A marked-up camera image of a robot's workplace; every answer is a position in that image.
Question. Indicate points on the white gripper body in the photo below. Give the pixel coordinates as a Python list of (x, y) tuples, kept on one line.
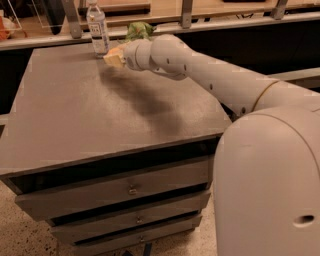
[(131, 56)]

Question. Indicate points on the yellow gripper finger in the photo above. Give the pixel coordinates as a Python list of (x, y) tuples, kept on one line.
[(115, 60)]

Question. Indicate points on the orange fruit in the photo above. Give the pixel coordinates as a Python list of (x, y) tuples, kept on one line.
[(118, 51)]

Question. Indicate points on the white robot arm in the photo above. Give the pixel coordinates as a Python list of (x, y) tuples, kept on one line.
[(267, 162)]

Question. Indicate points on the clear plastic water bottle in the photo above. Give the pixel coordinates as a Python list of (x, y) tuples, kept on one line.
[(98, 28)]

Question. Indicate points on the green chip bag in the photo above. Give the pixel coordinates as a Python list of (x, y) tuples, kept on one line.
[(139, 30)]

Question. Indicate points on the gray drawer cabinet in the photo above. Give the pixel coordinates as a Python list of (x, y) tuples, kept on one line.
[(75, 119)]

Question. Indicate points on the orange white object on shelf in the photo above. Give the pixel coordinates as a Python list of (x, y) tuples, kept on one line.
[(7, 28)]

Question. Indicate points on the top gray drawer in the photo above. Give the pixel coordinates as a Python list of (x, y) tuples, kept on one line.
[(95, 193)]

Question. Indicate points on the gray drawer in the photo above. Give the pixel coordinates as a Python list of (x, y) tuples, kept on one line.
[(95, 193), (131, 218), (140, 235)]

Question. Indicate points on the middle gray drawer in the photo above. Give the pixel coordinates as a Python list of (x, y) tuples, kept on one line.
[(131, 218)]

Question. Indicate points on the low metal beam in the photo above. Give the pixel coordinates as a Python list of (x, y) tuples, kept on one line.
[(307, 78)]

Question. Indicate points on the bottom gray drawer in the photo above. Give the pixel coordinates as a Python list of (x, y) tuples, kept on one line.
[(140, 235)]

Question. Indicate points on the metal shelf rail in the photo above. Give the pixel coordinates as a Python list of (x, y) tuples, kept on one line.
[(169, 16)]

